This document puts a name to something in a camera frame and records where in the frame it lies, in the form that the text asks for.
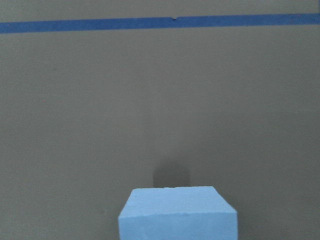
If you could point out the light blue foam block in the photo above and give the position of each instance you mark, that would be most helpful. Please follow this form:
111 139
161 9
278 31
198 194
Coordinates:
177 213

